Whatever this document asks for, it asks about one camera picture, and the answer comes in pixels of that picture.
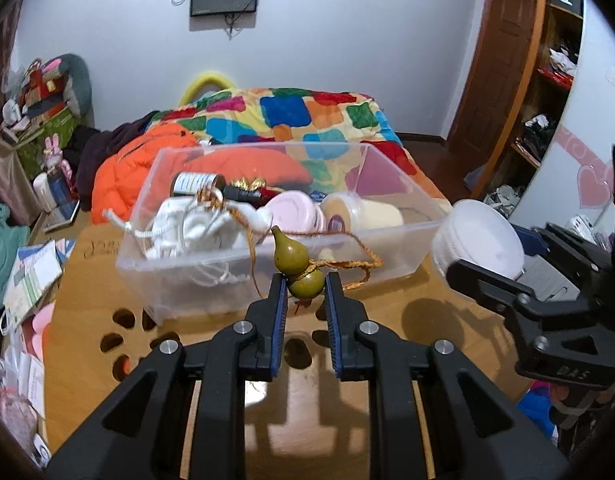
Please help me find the teal dinosaur cloth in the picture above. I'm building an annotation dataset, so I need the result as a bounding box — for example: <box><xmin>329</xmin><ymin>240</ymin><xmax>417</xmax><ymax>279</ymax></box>
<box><xmin>0</xmin><ymin>200</ymin><xmax>31</xmax><ymax>311</ymax></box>

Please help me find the green patterned box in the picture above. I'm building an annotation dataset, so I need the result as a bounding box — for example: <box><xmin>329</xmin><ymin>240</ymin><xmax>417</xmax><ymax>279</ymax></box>
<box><xmin>15</xmin><ymin>110</ymin><xmax>81</xmax><ymax>166</ymax></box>

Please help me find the colourful patchwork blanket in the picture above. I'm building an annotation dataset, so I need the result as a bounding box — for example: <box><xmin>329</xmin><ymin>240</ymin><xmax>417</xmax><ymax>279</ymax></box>
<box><xmin>152</xmin><ymin>87</ymin><xmax>453</xmax><ymax>211</ymax></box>

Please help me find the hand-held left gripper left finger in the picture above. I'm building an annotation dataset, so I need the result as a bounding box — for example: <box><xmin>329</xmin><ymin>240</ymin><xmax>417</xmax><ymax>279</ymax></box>
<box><xmin>45</xmin><ymin>272</ymin><xmax>291</xmax><ymax>480</ymax></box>

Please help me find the yellow curved cushion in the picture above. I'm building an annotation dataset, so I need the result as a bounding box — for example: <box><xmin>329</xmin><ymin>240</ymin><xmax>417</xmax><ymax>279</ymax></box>
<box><xmin>180</xmin><ymin>71</ymin><xmax>236</xmax><ymax>108</ymax></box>

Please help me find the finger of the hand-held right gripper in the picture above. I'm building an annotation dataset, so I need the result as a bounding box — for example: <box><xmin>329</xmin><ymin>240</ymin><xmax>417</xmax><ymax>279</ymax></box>
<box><xmin>532</xmin><ymin>224</ymin><xmax>615</xmax><ymax>306</ymax></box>
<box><xmin>445</xmin><ymin>259</ymin><xmax>615</xmax><ymax>392</ymax></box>

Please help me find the white plastic bottle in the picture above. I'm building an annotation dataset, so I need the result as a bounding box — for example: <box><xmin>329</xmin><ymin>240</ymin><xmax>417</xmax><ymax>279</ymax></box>
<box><xmin>34</xmin><ymin>172</ymin><xmax>58</xmax><ymax>213</ymax></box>

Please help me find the grey plush toy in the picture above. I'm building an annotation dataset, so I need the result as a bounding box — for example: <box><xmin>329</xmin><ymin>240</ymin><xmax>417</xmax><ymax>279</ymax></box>
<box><xmin>52</xmin><ymin>52</ymin><xmax>93</xmax><ymax>117</ymax></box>

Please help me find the clear jar of cream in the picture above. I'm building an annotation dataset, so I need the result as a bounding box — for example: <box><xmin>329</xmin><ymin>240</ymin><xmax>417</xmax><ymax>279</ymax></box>
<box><xmin>320</xmin><ymin>191</ymin><xmax>405</xmax><ymax>235</ymax></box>

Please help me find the wooden bookshelf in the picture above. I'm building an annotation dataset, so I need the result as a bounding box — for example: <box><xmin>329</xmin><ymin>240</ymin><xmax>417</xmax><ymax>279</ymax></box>
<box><xmin>470</xmin><ymin>0</ymin><xmax>588</xmax><ymax>202</ymax></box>

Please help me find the small dark bottle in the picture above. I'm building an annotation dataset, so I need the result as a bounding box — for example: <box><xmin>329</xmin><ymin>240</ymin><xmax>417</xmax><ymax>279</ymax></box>
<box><xmin>222</xmin><ymin>185</ymin><xmax>263</xmax><ymax>206</ymax></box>

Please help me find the white cable bundle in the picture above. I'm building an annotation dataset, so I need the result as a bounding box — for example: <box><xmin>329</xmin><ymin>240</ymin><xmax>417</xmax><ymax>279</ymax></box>
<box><xmin>104</xmin><ymin>195</ymin><xmax>273</xmax><ymax>286</ymax></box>

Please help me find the dark maroon garment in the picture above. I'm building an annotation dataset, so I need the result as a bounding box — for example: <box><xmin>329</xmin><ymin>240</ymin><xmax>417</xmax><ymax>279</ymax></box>
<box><xmin>78</xmin><ymin>110</ymin><xmax>159</xmax><ymax>211</ymax></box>

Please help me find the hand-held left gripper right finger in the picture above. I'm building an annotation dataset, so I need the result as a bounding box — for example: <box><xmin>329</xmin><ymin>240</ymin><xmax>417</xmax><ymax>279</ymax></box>
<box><xmin>325</xmin><ymin>271</ymin><xmax>571</xmax><ymax>480</ymax></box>

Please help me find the white board with pink hearts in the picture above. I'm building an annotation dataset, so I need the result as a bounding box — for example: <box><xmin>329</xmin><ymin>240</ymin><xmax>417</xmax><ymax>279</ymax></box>
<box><xmin>507</xmin><ymin>5</ymin><xmax>615</xmax><ymax>243</ymax></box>

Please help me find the orange puffer jacket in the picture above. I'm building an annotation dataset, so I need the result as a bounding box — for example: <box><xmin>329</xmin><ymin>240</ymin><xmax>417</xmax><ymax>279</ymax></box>
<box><xmin>92</xmin><ymin>124</ymin><xmax>313</xmax><ymax>226</ymax></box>

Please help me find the pink round container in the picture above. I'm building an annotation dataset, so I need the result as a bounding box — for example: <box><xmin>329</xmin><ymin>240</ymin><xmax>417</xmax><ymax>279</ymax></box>
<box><xmin>265</xmin><ymin>191</ymin><xmax>325</xmax><ymax>233</ymax></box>

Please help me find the stack of colourful boxes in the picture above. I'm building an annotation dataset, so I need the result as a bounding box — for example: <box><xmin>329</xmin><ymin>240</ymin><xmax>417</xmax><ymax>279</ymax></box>
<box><xmin>18</xmin><ymin>60</ymin><xmax>71</xmax><ymax>117</ymax></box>

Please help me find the green gourd with braided cord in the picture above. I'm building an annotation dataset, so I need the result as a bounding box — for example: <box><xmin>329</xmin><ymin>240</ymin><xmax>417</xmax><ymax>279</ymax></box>
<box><xmin>195</xmin><ymin>187</ymin><xmax>385</xmax><ymax>306</ymax></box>

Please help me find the pile of papers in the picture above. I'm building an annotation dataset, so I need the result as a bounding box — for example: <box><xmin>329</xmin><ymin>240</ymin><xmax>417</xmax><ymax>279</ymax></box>
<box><xmin>2</xmin><ymin>237</ymin><xmax>76</xmax><ymax>326</ymax></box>

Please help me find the grey laptop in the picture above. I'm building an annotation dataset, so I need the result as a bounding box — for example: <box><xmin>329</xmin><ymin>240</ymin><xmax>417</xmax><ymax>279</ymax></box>
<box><xmin>517</xmin><ymin>255</ymin><xmax>584</xmax><ymax>307</ymax></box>

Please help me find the wooden desk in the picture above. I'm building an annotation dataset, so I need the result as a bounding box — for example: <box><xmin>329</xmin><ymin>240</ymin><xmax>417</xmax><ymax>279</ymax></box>
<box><xmin>42</xmin><ymin>220</ymin><xmax>538</xmax><ymax>480</ymax></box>

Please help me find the pink bunny toy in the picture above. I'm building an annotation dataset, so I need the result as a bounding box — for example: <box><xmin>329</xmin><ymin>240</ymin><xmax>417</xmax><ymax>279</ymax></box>
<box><xmin>44</xmin><ymin>134</ymin><xmax>73</xmax><ymax>182</ymax></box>

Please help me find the clear plastic storage box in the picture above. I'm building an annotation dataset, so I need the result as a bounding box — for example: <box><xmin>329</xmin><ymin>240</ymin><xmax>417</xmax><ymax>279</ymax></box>
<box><xmin>115</xmin><ymin>141</ymin><xmax>451</xmax><ymax>326</ymax></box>

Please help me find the metal can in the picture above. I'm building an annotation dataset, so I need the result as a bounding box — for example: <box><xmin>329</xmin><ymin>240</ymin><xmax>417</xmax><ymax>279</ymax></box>
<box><xmin>170</xmin><ymin>171</ymin><xmax>227</xmax><ymax>197</ymax></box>

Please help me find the wooden door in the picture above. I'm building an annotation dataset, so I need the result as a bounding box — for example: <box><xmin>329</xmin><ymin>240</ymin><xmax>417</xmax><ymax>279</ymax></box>
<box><xmin>445</xmin><ymin>0</ymin><xmax>541</xmax><ymax>147</ymax></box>

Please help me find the white round container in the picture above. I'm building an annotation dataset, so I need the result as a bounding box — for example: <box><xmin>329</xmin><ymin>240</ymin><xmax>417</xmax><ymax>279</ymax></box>
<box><xmin>431</xmin><ymin>199</ymin><xmax>525</xmax><ymax>288</ymax></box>

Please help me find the small white toy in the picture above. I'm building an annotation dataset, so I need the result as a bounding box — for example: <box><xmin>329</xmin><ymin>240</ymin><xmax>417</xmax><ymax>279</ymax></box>
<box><xmin>2</xmin><ymin>99</ymin><xmax>23</xmax><ymax>129</ymax></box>

